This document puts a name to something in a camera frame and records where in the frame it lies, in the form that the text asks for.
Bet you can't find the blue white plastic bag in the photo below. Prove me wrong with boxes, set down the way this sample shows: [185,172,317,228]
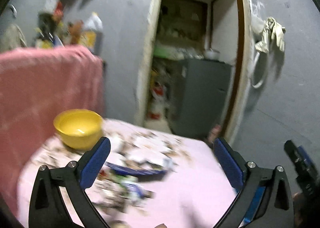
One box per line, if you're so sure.
[105,145,175,177]

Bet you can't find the green wrapper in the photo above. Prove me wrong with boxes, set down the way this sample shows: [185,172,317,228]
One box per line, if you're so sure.
[98,170,138,193]

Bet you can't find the right hand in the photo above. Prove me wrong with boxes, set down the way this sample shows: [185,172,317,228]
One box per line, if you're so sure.
[293,193,319,227]

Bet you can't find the left hand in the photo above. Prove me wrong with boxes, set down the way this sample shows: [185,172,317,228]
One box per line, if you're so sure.
[155,224,167,228]

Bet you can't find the blue plastic bucket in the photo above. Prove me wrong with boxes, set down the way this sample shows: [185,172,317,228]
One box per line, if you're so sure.
[241,186,266,226]

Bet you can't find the yellow plastic bowl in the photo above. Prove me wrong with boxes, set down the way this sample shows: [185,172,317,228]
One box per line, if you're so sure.
[53,109,103,151]

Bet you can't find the pink floral table cloth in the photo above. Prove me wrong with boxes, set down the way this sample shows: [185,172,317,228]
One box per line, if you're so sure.
[16,118,238,228]

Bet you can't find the grey washing machine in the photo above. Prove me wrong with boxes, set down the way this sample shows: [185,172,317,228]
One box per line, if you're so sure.
[168,59,232,139]

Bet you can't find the cream rubber gloves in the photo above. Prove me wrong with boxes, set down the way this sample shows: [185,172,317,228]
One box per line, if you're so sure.
[252,17,286,54]

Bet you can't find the red plaid cloth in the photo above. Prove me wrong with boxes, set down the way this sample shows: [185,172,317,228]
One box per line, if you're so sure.
[1,46,104,213]

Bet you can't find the metal pot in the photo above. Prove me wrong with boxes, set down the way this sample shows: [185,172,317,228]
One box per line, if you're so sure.
[203,49,220,60]

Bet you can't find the red white sack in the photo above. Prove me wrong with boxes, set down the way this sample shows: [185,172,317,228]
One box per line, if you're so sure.
[148,81,167,120]

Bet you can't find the green box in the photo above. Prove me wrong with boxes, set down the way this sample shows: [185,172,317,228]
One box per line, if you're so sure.
[153,44,176,58]

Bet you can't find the large oil jug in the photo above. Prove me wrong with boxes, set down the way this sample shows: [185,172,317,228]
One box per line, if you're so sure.
[79,12,103,56]

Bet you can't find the white hose loop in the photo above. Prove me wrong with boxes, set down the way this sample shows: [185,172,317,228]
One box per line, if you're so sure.
[250,50,270,89]

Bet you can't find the wooden door frame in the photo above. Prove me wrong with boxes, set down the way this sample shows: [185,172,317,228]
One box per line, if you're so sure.
[133,0,253,145]

